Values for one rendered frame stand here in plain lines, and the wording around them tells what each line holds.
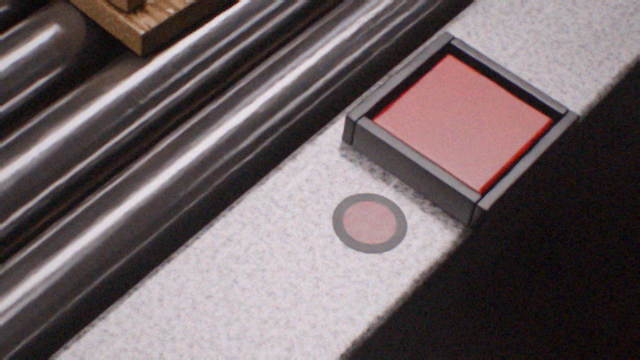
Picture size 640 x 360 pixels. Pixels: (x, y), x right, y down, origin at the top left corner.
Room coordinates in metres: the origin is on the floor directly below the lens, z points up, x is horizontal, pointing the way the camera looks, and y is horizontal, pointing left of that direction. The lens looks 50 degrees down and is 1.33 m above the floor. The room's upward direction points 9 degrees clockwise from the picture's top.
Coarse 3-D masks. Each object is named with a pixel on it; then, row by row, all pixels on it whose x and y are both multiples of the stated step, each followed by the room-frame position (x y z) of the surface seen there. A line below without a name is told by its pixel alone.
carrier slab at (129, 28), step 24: (72, 0) 0.42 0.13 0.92; (96, 0) 0.41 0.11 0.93; (168, 0) 0.42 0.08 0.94; (192, 0) 0.42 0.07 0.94; (216, 0) 0.43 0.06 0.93; (120, 24) 0.40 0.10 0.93; (144, 24) 0.40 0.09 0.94; (168, 24) 0.41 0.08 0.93; (192, 24) 0.42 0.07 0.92; (144, 48) 0.40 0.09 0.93
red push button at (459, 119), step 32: (448, 64) 0.41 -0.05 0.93; (416, 96) 0.39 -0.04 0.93; (448, 96) 0.39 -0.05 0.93; (480, 96) 0.40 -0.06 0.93; (512, 96) 0.40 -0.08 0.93; (384, 128) 0.37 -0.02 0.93; (416, 128) 0.37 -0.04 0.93; (448, 128) 0.37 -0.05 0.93; (480, 128) 0.38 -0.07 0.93; (512, 128) 0.38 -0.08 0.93; (544, 128) 0.39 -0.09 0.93; (448, 160) 0.36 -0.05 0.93; (480, 160) 0.36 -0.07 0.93; (512, 160) 0.36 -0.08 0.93; (480, 192) 0.34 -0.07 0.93
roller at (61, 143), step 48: (240, 0) 0.44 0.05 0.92; (288, 0) 0.46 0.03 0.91; (336, 0) 0.48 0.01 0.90; (192, 48) 0.41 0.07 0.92; (240, 48) 0.42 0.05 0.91; (96, 96) 0.37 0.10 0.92; (144, 96) 0.38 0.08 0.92; (192, 96) 0.39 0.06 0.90; (0, 144) 0.34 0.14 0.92; (48, 144) 0.34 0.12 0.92; (96, 144) 0.35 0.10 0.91; (144, 144) 0.36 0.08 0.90; (0, 192) 0.31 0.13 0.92; (48, 192) 0.32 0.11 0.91; (0, 240) 0.29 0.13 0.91
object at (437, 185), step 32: (448, 32) 0.43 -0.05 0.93; (416, 64) 0.41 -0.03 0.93; (480, 64) 0.42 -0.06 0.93; (384, 96) 0.39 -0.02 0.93; (544, 96) 0.40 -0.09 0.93; (352, 128) 0.37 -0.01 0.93; (384, 160) 0.36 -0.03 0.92; (416, 160) 0.35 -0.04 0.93; (544, 160) 0.37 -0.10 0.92; (448, 192) 0.34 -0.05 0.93; (512, 192) 0.35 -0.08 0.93; (480, 224) 0.33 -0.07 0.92
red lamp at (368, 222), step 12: (360, 204) 0.34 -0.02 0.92; (372, 204) 0.34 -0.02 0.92; (348, 216) 0.33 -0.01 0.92; (360, 216) 0.33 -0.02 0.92; (372, 216) 0.33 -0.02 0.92; (384, 216) 0.33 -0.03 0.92; (348, 228) 0.32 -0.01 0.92; (360, 228) 0.32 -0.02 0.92; (372, 228) 0.32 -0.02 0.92; (384, 228) 0.33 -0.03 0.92; (360, 240) 0.32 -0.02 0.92; (372, 240) 0.32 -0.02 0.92; (384, 240) 0.32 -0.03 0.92
